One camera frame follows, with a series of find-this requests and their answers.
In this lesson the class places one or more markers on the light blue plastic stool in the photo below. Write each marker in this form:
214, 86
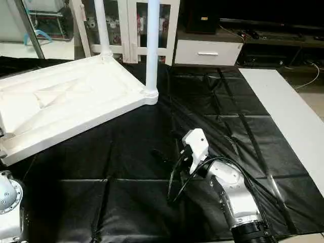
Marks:
26, 38

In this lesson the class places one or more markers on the black shiny table mat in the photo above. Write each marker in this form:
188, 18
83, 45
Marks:
126, 152

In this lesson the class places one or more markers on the white glass door cabinet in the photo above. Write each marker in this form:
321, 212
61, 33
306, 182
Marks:
126, 50

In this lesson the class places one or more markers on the white plastic table top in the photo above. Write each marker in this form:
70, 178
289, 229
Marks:
76, 88

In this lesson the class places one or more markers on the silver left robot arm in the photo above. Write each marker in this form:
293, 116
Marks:
7, 197

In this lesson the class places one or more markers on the black box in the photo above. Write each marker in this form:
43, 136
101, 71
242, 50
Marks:
202, 21

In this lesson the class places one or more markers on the white drawer unit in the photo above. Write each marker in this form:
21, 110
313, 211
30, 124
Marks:
207, 53

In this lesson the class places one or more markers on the glass tank metal frame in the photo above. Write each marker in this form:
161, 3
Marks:
60, 25

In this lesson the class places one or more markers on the white plastic table leg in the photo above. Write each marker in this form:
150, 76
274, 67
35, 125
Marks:
152, 50
102, 30

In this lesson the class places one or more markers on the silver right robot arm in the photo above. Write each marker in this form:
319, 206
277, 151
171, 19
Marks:
233, 187

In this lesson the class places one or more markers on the white side table board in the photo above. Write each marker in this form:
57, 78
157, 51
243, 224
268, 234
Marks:
291, 114

